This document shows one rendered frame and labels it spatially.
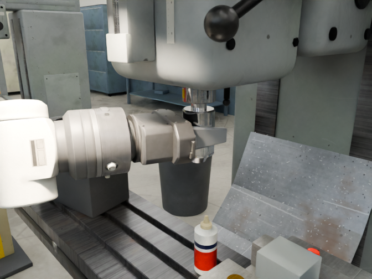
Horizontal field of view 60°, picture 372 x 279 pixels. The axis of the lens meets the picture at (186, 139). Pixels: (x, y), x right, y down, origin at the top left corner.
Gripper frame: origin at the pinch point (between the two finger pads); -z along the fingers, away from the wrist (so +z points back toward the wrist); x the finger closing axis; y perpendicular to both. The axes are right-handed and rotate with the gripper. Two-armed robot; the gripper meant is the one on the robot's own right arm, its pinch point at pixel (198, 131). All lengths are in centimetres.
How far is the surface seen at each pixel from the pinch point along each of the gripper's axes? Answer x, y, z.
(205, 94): -2.4, -5.8, 0.2
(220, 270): -10.6, 15.9, 1.4
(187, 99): -1.0, -5.1, 2.2
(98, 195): 28.4, 21.9, 11.8
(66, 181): 34.5, 19.9, 18.3
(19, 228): 198, 124, 53
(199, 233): 1.7, 18.5, -1.3
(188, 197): 165, 105, -69
